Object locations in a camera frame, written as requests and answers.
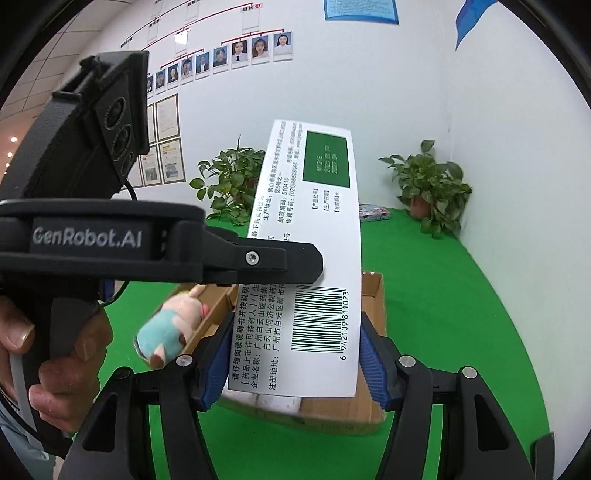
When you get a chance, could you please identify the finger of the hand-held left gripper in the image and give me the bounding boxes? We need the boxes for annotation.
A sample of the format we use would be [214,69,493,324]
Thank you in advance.
[203,225,325,285]

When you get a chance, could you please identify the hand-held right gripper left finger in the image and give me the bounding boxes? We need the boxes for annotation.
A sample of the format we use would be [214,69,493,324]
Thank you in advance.
[58,314,236,480]

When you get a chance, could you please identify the black cable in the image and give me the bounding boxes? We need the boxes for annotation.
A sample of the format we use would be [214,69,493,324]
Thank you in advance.
[99,178,139,308]

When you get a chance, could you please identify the potted plant in terracotta pot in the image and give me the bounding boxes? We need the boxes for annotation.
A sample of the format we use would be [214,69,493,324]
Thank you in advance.
[379,140,472,240]

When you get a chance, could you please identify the green tablecloth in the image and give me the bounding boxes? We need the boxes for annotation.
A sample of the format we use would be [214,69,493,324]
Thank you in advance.
[99,205,555,480]

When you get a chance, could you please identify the blue flag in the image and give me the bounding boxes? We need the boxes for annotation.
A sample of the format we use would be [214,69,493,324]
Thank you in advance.
[455,0,497,51]

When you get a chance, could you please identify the person's left hand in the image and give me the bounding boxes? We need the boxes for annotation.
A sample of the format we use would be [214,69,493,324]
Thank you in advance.
[0,295,114,433]

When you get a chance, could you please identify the white medicine box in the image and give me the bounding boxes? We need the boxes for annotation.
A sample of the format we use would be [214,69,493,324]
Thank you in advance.
[222,119,363,400]

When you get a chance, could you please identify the red-lined wall chart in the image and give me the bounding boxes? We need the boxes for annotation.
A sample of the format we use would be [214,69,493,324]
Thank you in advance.
[119,0,266,51]

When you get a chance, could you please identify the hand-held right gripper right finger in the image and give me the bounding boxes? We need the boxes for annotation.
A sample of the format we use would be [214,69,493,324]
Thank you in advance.
[359,311,536,480]

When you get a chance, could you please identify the printed snack packets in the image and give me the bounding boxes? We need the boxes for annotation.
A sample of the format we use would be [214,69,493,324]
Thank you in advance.
[359,203,391,223]

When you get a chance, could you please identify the blue wall poster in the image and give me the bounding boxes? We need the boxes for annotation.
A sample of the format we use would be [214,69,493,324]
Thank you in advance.
[323,0,400,24]

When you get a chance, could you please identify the row of portrait photos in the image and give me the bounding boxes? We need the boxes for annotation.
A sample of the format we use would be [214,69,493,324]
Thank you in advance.
[147,31,295,95]

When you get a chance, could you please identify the potted plant in white mug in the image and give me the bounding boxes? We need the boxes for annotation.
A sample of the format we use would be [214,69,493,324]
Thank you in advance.
[190,135,269,227]

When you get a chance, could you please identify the small brown cardboard box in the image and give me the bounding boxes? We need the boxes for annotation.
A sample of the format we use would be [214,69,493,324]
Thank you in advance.
[173,271,387,437]

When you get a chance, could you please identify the blue and pink plush toy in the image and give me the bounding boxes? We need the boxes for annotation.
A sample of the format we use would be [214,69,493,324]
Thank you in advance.
[134,284,208,370]

